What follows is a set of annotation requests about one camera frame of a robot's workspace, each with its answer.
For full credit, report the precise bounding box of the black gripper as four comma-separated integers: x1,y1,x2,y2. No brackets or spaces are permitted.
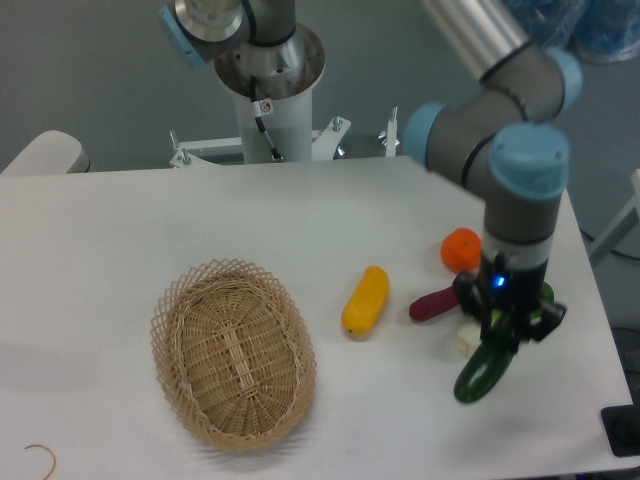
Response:
452,253,567,348

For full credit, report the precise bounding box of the green cucumber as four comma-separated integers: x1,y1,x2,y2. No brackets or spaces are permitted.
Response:
454,310,519,404

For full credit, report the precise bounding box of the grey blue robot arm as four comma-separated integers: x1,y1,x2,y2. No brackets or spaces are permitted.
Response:
159,1,582,352

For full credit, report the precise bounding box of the green bok choy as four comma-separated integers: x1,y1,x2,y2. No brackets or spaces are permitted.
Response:
456,282,555,358

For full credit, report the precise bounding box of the orange tangerine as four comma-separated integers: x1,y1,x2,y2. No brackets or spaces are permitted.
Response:
440,228,482,273

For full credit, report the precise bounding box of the purple sweet potato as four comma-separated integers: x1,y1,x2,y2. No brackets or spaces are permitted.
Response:
408,286,458,322

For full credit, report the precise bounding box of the yellow mango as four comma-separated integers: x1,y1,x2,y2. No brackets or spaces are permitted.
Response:
341,265,390,338

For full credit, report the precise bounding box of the black device at table edge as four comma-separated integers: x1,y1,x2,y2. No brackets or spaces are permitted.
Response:
601,405,639,457

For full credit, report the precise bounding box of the woven wicker basket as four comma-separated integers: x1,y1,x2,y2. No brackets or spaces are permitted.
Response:
150,259,316,453

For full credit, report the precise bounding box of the blue plastic bag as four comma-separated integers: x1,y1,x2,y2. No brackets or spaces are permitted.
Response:
505,0,639,64

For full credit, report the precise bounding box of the white chair armrest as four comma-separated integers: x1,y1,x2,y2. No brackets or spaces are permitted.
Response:
1,130,91,178

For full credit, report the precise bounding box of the tan rubber band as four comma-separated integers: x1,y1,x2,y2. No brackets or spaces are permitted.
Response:
23,443,58,478

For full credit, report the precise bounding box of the black pedestal cable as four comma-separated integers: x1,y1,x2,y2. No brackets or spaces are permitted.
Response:
248,74,285,163

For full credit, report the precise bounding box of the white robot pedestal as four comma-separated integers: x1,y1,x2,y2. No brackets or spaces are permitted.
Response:
170,24,351,168

